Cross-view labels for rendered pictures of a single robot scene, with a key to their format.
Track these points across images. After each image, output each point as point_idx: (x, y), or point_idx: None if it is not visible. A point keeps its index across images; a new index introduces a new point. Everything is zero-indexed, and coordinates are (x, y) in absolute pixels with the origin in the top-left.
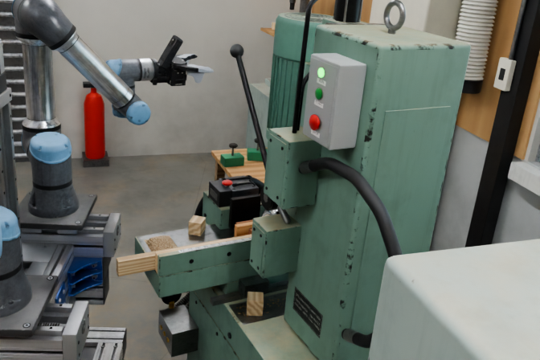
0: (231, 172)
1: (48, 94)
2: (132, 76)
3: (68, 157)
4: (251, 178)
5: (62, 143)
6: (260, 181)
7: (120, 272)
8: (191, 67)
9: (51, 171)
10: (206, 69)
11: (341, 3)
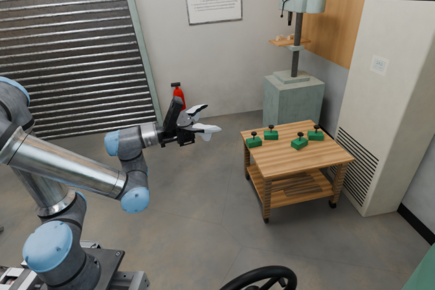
0: (254, 153)
1: (43, 184)
2: (133, 148)
3: (65, 257)
4: (269, 273)
5: (53, 246)
6: (281, 269)
7: None
8: (196, 129)
9: (48, 276)
10: (213, 129)
11: None
